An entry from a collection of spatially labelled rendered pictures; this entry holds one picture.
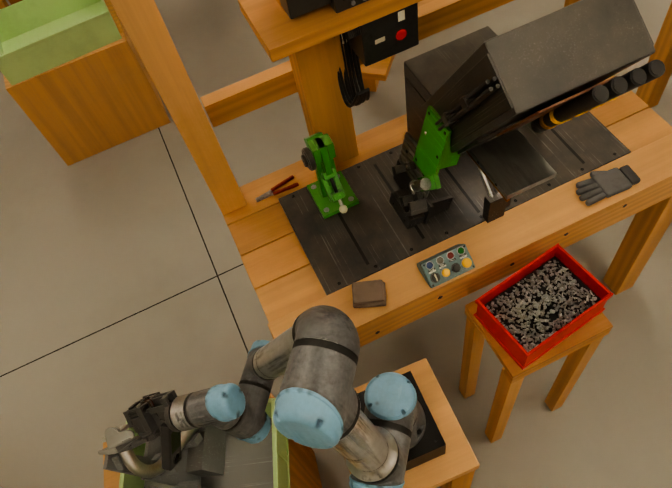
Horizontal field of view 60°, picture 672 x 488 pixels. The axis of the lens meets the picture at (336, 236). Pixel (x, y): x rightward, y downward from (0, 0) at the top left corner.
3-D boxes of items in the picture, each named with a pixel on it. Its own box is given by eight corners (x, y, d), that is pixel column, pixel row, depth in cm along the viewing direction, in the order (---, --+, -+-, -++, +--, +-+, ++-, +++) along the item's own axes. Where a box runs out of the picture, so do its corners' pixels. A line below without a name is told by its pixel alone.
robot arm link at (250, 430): (281, 399, 136) (252, 380, 128) (267, 448, 130) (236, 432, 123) (256, 397, 140) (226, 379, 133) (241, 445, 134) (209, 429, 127)
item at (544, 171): (555, 179, 166) (557, 172, 164) (505, 202, 164) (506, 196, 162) (480, 96, 187) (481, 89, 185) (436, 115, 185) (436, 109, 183)
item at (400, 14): (419, 45, 167) (418, -1, 155) (366, 68, 165) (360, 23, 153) (399, 22, 174) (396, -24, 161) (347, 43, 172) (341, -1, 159)
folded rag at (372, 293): (385, 282, 178) (384, 278, 176) (386, 306, 174) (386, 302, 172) (352, 285, 180) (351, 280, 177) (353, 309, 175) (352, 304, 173)
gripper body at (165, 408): (141, 396, 136) (180, 384, 131) (157, 428, 137) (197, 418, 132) (119, 414, 129) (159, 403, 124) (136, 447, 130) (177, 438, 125)
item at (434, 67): (509, 136, 202) (522, 58, 174) (431, 171, 199) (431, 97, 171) (480, 103, 212) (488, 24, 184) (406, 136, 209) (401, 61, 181)
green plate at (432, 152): (454, 179, 177) (474, 125, 161) (431, 186, 175) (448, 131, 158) (435, 154, 184) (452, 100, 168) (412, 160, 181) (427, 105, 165)
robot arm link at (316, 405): (417, 439, 137) (347, 340, 95) (406, 507, 129) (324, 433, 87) (369, 431, 142) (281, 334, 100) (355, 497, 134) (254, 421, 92)
